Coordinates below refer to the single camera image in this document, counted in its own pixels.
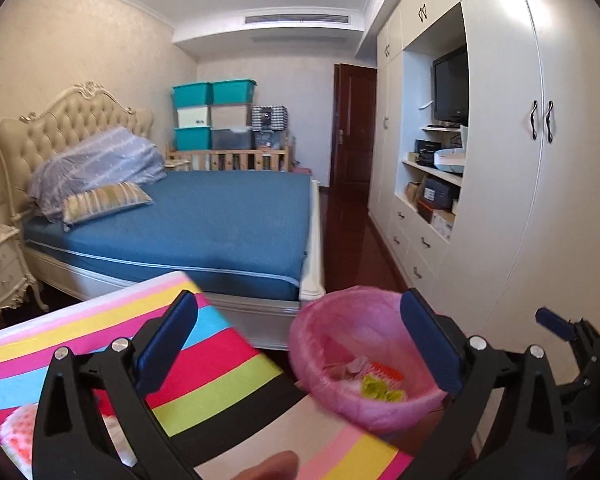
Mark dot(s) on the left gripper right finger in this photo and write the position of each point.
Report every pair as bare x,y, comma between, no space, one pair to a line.
527,439

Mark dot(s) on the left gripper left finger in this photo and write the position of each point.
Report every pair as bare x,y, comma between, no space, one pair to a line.
70,439

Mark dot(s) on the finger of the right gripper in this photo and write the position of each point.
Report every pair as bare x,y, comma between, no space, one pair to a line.
555,324

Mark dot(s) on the orange white foam net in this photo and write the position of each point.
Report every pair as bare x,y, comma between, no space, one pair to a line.
16,438

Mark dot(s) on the green plastic wrapper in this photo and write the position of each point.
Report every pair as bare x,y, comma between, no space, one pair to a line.
378,389

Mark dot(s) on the pink trash bag bin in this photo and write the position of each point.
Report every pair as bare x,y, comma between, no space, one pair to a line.
337,340

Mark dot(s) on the person hand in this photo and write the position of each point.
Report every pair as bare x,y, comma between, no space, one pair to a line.
280,466

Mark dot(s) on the striped colourful tablecloth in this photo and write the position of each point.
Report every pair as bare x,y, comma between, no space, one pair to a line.
224,405

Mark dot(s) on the black safe box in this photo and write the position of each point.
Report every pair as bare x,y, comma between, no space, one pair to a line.
437,194

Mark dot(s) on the white bedside table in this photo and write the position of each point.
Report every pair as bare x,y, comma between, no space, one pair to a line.
16,279

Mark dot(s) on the white printer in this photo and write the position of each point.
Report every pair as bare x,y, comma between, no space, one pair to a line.
451,160

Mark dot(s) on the striped yellow pillow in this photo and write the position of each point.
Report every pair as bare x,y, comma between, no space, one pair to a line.
101,202

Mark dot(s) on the blue bed mattress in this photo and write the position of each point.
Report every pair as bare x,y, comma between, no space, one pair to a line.
250,240

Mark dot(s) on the white wardrobe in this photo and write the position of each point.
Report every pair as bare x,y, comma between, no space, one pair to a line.
527,229

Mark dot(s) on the grey blue folded quilt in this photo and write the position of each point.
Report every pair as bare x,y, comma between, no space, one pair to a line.
110,157

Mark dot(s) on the black television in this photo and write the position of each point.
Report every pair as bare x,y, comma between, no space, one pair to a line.
451,87

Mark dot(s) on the teal storage box lower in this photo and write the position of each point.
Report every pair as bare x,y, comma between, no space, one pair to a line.
193,138

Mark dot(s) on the grey storage box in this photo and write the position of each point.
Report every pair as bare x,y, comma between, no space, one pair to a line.
230,139

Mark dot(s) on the beige tufted headboard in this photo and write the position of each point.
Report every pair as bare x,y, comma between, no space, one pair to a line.
71,118

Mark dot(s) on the dark wooden door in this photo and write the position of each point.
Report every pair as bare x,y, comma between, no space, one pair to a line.
353,126

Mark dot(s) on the white storage box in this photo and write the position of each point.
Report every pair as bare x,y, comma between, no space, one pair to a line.
193,116

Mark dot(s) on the teal storage box top-left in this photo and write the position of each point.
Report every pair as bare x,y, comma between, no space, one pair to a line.
195,94

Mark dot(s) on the checkered black white bag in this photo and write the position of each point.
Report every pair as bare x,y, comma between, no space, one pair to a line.
274,117

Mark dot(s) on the teal storage box top-right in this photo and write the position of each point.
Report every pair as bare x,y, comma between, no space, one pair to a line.
233,91

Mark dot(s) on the ceiling air vent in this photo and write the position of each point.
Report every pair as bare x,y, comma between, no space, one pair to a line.
298,18

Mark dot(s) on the wooden crib rail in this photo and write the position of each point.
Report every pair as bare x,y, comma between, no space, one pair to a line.
259,159

